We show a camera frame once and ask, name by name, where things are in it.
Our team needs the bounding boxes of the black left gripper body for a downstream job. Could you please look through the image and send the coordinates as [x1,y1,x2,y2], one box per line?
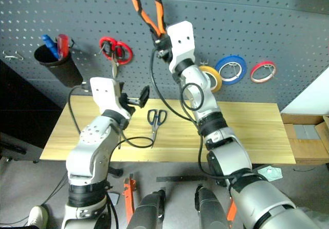
[118,92,141,116]

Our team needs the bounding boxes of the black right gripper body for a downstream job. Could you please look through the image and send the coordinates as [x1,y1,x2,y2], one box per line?
[156,35,174,63]

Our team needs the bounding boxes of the orange and black pliers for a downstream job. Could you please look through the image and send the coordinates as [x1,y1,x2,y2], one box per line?
[131,0,167,39]

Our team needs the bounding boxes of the yellow tape roll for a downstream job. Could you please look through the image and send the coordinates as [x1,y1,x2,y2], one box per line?
[198,65,223,93]

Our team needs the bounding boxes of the blue tape roll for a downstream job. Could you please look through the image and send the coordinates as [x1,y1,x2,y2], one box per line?
[214,55,248,86]

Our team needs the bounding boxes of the dark grey pegboard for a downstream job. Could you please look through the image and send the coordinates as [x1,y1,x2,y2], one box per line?
[0,0,329,111]

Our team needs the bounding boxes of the red tape roll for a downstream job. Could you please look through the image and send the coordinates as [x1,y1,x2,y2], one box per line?
[250,61,277,84]

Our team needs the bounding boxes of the blue and black scissors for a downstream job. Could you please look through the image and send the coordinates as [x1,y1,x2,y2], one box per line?
[147,108,168,149]

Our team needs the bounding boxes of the black holder cup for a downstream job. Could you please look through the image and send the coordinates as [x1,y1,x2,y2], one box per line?
[33,43,84,88]

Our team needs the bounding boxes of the black flat bar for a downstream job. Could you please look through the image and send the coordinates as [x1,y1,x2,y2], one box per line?
[156,175,208,183]

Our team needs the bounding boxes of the orange bar clamp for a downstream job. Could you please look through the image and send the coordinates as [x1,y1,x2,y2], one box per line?
[226,197,237,227]
[122,173,138,225]

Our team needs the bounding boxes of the black cabinet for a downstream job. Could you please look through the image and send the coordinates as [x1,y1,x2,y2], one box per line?
[0,59,64,163]

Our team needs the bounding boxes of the white shoe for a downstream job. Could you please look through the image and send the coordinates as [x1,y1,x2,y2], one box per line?
[27,205,49,227]

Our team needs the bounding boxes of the grey metal plate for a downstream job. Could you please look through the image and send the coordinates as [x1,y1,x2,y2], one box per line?
[258,164,283,182]

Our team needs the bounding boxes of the white panel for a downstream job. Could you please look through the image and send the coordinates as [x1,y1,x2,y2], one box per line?
[280,66,329,116]

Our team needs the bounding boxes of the brown cardboard box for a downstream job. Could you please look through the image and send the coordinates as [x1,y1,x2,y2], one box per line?
[280,112,329,166]

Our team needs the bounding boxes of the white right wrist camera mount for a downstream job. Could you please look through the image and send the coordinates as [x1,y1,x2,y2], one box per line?
[166,20,196,73]

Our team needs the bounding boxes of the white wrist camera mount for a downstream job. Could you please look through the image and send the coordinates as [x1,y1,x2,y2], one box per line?
[89,77,132,120]
[166,20,196,73]

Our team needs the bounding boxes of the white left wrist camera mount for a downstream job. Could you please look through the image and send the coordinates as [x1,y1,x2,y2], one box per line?
[89,77,132,120]

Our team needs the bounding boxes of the red handled scissors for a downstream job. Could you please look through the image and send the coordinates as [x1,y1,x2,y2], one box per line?
[99,36,134,78]

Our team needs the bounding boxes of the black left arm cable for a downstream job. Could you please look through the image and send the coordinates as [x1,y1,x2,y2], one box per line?
[67,83,155,149]

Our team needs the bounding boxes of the red handled tool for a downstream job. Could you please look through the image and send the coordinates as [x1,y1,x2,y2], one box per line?
[56,33,70,61]

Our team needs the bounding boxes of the blue handled screwdriver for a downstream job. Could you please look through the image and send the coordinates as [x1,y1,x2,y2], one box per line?
[41,34,60,60]

